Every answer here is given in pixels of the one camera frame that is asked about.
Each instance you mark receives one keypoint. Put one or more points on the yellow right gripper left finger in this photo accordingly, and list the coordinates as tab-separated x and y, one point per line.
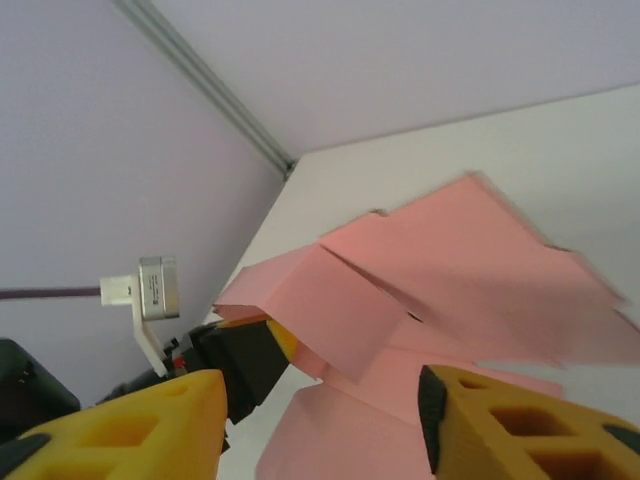
125	440

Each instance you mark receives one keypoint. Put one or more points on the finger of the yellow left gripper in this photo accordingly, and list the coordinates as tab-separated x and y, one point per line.
234	324
285	344

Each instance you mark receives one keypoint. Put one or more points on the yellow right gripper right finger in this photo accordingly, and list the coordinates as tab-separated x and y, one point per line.
500	430

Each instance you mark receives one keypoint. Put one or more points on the pink paper box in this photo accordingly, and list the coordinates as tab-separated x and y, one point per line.
425	260

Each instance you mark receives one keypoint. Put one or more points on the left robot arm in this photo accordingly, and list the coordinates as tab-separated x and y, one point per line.
30	390

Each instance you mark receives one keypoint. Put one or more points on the aluminium frame post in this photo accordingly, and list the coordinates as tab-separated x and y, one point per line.
220	100

